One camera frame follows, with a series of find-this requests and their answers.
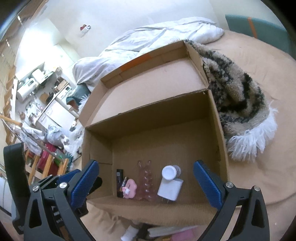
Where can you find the cardboard box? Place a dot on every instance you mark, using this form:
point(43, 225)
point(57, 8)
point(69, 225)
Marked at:
point(150, 81)

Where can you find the long white flat box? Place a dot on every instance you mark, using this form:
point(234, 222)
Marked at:
point(166, 230)

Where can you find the teal cushion with orange stripe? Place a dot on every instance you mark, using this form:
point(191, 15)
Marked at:
point(266, 32)

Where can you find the colourful wooden rack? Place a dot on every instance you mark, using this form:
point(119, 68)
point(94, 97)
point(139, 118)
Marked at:
point(44, 160)

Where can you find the teal chair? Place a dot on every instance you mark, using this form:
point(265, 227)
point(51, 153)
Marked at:
point(77, 93)

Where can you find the hanging grey clothes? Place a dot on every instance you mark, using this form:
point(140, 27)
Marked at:
point(30, 136)

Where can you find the wall hook with red item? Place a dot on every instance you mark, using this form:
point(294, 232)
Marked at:
point(85, 27)

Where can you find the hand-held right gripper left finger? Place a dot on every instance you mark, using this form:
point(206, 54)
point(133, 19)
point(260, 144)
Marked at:
point(84, 185)

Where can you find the pink plush charm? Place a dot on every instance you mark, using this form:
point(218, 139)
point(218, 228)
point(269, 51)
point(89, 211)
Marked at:
point(130, 186)

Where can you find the white washing machine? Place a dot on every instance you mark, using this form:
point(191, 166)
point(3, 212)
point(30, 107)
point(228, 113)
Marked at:
point(66, 91)

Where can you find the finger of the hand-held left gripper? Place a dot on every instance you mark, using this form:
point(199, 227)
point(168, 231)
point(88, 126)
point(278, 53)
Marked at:
point(96, 184)
point(69, 176)

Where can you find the wooden staircase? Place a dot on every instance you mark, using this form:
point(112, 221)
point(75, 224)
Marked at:
point(10, 81)

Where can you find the shaggy patterned fur blanket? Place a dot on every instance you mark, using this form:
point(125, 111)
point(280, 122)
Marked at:
point(235, 92)

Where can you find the white kitchen counter cabinet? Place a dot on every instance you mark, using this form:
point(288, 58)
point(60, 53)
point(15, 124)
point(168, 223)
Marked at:
point(53, 111)

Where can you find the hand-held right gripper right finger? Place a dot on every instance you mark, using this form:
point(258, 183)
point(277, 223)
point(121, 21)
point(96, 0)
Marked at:
point(208, 185)

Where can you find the white water heater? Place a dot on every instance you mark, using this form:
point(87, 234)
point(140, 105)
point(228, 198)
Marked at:
point(24, 89)

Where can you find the small white bottle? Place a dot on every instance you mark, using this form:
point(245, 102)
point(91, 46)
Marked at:
point(129, 233)

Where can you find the clear plastic bag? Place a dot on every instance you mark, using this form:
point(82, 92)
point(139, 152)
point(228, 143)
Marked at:
point(54, 135)

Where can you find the white pill bottle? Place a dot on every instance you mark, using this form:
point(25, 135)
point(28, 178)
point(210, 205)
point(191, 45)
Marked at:
point(168, 172)

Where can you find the clear pink claw clip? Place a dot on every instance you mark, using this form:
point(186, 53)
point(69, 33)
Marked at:
point(145, 183)

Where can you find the white charger plug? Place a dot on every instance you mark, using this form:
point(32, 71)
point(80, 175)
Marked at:
point(170, 190)

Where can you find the black and gold battery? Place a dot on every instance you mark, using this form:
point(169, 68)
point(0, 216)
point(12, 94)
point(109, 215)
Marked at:
point(125, 182)

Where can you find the black slim lighter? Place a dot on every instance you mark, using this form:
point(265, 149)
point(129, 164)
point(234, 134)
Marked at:
point(119, 183)

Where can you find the pink eraser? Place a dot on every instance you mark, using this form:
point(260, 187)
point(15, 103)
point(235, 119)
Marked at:
point(182, 236)

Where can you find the white duvet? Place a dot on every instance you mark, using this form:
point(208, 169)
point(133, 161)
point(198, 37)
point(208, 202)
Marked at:
point(138, 41)

